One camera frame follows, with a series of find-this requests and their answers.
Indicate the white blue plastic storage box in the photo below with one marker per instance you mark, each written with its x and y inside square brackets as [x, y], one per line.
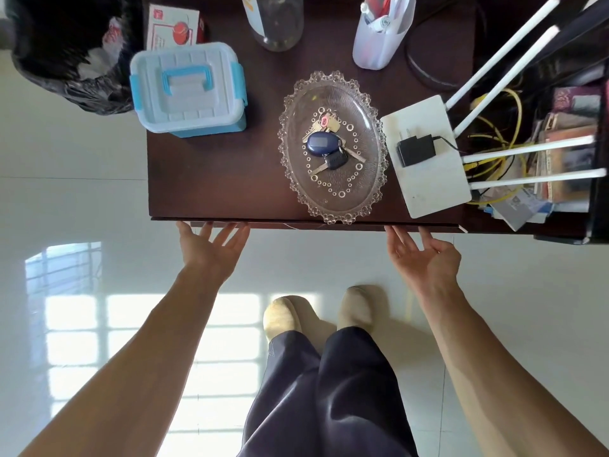
[190, 90]

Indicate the plain silver key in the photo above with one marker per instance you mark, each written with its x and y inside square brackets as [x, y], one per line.
[354, 154]

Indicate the silver key with red tag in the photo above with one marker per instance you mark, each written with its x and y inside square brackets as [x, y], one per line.
[326, 123]

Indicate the black head key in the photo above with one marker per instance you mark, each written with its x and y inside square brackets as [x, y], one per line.
[335, 160]

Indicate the red pen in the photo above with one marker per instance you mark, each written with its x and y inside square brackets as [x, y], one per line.
[376, 3]

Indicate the person's right forearm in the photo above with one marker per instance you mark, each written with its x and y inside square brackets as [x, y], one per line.
[495, 375]

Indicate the white plastic pen holder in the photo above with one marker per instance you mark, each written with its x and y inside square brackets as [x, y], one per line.
[380, 42]

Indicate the dark brown wooden table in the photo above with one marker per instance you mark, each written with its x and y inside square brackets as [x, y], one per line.
[214, 176]

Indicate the person's right thumb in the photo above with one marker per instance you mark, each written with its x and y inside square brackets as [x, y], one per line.
[429, 236]

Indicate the red and white carton box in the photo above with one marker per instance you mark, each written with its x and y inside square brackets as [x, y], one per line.
[166, 26]

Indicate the oval clear glass tray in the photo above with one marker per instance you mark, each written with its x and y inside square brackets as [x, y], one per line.
[366, 161]

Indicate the person's left forearm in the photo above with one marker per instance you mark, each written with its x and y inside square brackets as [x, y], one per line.
[128, 371]

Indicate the clear glass bottle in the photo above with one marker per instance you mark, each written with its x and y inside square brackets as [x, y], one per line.
[278, 21]

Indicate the person's right hand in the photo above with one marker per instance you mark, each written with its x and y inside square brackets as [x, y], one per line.
[428, 268]

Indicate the white four antenna router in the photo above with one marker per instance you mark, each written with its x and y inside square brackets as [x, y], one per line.
[428, 185]

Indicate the beige slipper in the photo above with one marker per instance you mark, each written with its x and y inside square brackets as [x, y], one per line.
[357, 306]
[285, 316]

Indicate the stack of books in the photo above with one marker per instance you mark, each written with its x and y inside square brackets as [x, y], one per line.
[566, 161]

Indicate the person's left middle finger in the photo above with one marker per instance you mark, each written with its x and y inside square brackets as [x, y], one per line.
[225, 233]

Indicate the blue oval key fob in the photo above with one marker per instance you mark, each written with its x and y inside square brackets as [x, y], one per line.
[321, 143]

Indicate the dark navy trousers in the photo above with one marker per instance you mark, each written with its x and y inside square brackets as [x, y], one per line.
[328, 399]

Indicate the black power adapter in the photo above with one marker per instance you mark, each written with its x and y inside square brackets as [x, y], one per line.
[415, 150]

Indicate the black bag trash bin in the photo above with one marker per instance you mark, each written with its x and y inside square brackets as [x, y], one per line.
[52, 37]

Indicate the person's left thumb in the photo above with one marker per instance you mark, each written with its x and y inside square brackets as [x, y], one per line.
[183, 231]

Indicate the person's left hand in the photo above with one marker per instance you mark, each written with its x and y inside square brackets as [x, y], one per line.
[207, 256]

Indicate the white loose papers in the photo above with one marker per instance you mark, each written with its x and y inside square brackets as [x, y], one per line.
[518, 209]

